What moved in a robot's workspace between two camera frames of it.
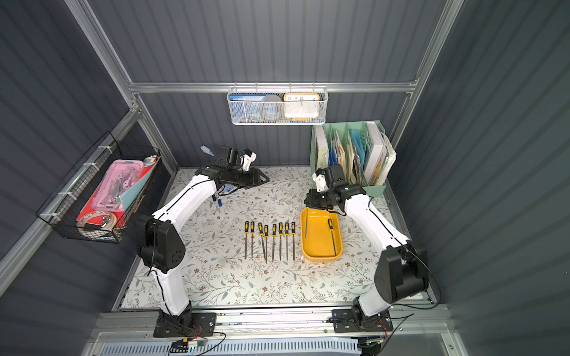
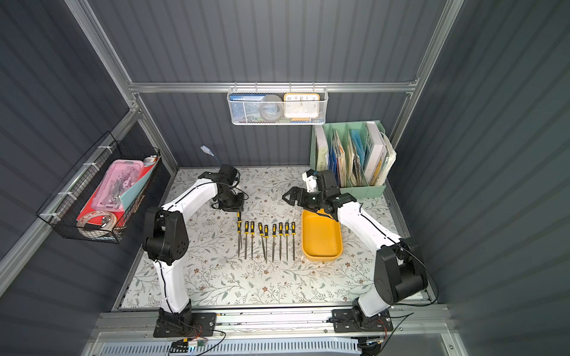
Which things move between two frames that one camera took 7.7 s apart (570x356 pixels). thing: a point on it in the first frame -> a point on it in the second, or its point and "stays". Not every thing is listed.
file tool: (306, 222) -> (239, 222)
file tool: (280, 234) stays
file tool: (286, 234) stays
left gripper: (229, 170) -> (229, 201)
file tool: (266, 236) stays
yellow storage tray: (319, 243) stays
